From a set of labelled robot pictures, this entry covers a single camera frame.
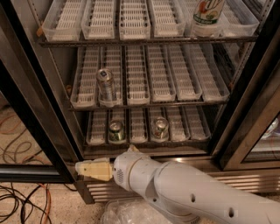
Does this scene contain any middle shelf tray six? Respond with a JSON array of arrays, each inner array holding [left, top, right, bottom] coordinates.
[[187, 44, 229, 102]]

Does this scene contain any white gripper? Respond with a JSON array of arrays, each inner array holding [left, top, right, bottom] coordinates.
[[75, 144, 139, 181]]

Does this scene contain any green white can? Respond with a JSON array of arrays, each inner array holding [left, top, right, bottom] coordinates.
[[151, 116, 169, 142]]

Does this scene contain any bottom shelf tray four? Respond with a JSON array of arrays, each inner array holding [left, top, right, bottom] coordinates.
[[149, 108, 167, 143]]

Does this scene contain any top shelf tray three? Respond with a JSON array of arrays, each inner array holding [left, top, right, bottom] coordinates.
[[119, 0, 151, 40]]

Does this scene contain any bottom shelf tray six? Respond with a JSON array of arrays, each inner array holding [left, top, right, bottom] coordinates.
[[184, 106, 211, 141]]

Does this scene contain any middle shelf tray three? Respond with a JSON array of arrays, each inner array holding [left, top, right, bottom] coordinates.
[[125, 45, 150, 105]]

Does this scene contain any top shelf tray five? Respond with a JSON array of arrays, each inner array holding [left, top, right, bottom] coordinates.
[[182, 0, 259, 38]]

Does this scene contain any silver can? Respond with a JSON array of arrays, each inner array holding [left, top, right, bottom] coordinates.
[[96, 68, 116, 102]]

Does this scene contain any shelf tray two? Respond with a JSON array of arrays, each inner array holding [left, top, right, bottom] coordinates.
[[108, 109, 126, 144], [98, 46, 123, 108], [80, 0, 116, 39]]

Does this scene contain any middle shelf tray two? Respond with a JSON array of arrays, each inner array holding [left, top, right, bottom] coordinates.
[[98, 46, 123, 108]]

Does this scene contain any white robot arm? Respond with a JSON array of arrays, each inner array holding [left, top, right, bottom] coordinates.
[[75, 145, 280, 224]]

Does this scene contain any bottom shelf tray one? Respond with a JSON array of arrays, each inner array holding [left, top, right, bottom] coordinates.
[[86, 111, 107, 145]]

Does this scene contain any middle shelf tray five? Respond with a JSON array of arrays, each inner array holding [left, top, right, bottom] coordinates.
[[168, 45, 202, 101]]

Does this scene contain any top shelf tray two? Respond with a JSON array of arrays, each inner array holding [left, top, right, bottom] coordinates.
[[80, 0, 116, 39]]

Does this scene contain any shelf tray one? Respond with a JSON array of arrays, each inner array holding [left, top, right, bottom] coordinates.
[[42, 0, 87, 42], [86, 111, 107, 145], [70, 46, 99, 109]]

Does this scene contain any middle shelf tray one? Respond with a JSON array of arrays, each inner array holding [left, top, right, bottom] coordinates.
[[70, 46, 99, 109]]

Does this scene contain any shelf tray four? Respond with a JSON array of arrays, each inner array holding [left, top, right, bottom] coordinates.
[[146, 45, 176, 102], [149, 0, 186, 38], [149, 108, 167, 143]]

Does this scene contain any bottom shelf tray two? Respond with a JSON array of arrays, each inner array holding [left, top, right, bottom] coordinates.
[[108, 109, 126, 144]]

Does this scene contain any clear plastic bag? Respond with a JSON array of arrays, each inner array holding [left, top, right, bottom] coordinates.
[[101, 199, 172, 224]]

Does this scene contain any bottom shelf tray three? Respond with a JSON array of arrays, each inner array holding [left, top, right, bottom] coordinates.
[[129, 108, 148, 144]]

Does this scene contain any middle shelf tray four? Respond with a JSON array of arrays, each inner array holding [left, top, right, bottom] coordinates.
[[146, 45, 176, 102]]

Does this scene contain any stainless steel fridge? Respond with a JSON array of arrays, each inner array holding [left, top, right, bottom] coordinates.
[[0, 0, 279, 203]]

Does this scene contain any top shelf tray one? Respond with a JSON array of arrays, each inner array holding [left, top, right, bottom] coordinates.
[[42, 0, 87, 42]]

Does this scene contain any orange cable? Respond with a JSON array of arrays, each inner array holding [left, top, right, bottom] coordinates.
[[38, 183, 53, 224]]

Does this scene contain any shelf tray six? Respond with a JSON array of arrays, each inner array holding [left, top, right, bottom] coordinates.
[[187, 44, 229, 102], [184, 106, 211, 141]]

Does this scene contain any shelf tray five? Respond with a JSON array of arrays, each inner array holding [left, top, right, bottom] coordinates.
[[168, 45, 202, 101], [166, 107, 190, 142], [182, 0, 259, 38]]

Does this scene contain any glass fridge door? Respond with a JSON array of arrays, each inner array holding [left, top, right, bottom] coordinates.
[[219, 25, 280, 172], [0, 57, 77, 183]]

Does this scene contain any right glass fridge door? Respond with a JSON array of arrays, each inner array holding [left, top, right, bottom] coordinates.
[[219, 25, 280, 172]]

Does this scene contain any bottom shelf tray five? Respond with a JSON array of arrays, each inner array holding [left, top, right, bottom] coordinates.
[[166, 107, 190, 142]]

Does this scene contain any top shelf tray four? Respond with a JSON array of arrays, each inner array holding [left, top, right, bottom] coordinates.
[[149, 0, 186, 38]]

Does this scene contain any shelf tray three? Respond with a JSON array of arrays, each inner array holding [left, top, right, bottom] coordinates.
[[129, 108, 148, 144], [125, 45, 150, 105], [119, 0, 151, 40]]

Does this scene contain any left glass fridge door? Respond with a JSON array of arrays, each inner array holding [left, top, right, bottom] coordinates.
[[0, 57, 77, 183]]

